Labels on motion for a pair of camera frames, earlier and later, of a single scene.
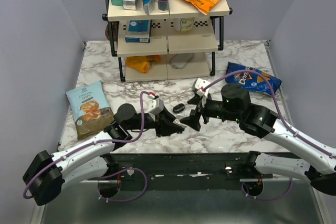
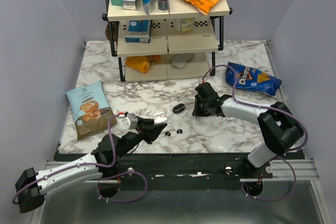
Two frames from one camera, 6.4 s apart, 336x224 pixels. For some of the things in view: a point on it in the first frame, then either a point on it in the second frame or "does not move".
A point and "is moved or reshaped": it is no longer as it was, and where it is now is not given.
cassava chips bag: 91,108 does not move
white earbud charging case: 177,122 is moved or reshaped
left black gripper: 164,125 → 147,131
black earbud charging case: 178,107 does not move
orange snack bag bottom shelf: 142,63 does not move
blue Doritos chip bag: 252,80 does not move
